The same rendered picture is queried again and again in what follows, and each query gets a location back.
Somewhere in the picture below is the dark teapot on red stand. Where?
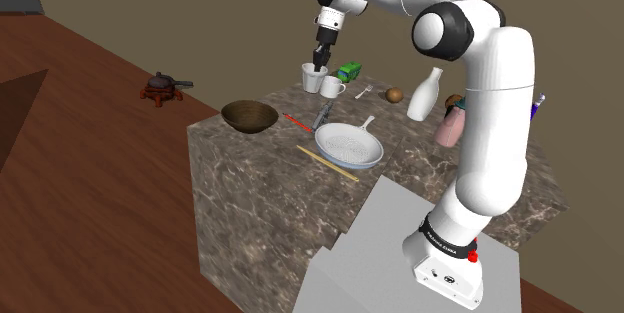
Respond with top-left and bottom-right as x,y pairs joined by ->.
139,71 -> 195,108

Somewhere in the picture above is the grey robot stand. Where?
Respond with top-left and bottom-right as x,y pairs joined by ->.
291,175 -> 523,313

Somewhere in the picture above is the red pen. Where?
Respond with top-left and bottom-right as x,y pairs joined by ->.
282,112 -> 313,133

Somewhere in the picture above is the wooden chopstick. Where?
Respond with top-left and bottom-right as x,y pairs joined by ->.
295,144 -> 360,183

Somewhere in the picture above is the grey metal tool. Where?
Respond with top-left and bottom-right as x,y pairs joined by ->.
311,101 -> 336,131

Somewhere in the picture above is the green toy bus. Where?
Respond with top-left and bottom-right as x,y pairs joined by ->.
337,61 -> 363,84

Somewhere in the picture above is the brown marble counter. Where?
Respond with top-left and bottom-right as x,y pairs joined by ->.
186,75 -> 570,313

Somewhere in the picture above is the dark wooden bowl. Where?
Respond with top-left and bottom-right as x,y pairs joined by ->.
220,99 -> 280,135

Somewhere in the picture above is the white frying pan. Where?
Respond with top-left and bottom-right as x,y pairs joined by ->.
314,115 -> 385,171

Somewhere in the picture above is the white tapered cup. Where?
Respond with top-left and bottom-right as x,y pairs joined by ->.
301,62 -> 330,95

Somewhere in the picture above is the white bottle vase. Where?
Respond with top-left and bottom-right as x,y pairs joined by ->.
406,66 -> 444,123

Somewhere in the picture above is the pink bottle with teal cap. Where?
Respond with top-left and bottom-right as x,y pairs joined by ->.
434,97 -> 468,148

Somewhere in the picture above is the white mug with handle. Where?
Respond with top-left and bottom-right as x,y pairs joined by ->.
319,75 -> 347,100

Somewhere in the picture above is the blue and white pen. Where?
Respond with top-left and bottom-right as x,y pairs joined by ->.
530,92 -> 547,123

